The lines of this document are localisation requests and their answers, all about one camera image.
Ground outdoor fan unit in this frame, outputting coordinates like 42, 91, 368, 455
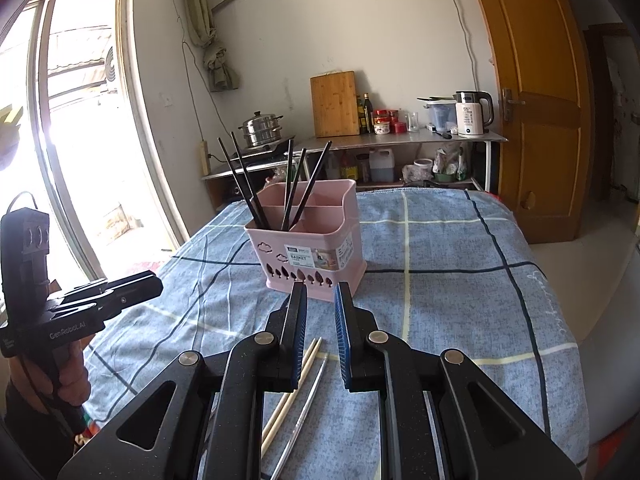
102, 45, 121, 93

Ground pink plastic utensil basket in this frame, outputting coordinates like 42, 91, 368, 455
244, 179, 367, 303

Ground stainless steel steamer pot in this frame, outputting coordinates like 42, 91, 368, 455
237, 111, 285, 148

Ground silver metal chopstick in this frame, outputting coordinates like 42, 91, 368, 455
287, 353, 331, 441
271, 371, 323, 480

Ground sliding glass window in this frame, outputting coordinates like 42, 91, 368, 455
0, 0, 191, 301

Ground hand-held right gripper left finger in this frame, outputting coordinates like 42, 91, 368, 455
72, 282, 308, 480

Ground blue water filter pitcher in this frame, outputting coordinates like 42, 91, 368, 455
425, 100, 458, 133

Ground metal door handle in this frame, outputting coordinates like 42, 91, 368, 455
501, 87, 526, 121

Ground white electric kettle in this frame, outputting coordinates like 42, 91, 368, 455
454, 90, 495, 138

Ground crumpled plastic bags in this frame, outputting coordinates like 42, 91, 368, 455
432, 142, 473, 183

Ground black induction cooker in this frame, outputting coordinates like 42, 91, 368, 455
227, 136, 296, 161

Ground bamboo cutting board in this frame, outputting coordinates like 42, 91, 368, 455
310, 70, 361, 138

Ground person's left hand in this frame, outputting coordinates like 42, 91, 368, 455
9, 339, 92, 408

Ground white flower pot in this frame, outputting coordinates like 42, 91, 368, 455
402, 159, 433, 183

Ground blue plaid tablecloth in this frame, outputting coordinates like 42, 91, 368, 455
82, 187, 591, 480

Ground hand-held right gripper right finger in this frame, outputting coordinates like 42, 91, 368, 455
333, 281, 583, 480

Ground light wooden chopstick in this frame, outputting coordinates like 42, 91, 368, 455
261, 338, 317, 442
261, 338, 323, 456

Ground black chopstick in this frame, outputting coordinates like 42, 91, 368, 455
280, 148, 308, 232
217, 137, 266, 230
281, 139, 294, 232
291, 140, 334, 225
230, 131, 272, 230

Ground white plastic jug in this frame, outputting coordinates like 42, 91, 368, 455
369, 147, 396, 183

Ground wooden door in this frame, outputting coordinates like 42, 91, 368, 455
462, 0, 596, 245

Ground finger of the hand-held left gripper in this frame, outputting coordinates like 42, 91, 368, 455
92, 286, 165, 322
64, 269, 164, 302

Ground stainless steel side table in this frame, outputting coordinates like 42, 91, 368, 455
287, 127, 510, 193

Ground beige tied curtain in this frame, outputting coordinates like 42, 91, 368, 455
185, 0, 238, 93

